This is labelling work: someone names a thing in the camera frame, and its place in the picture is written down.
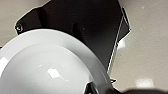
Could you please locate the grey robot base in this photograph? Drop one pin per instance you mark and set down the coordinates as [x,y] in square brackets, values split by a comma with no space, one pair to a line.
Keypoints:
[86,20]

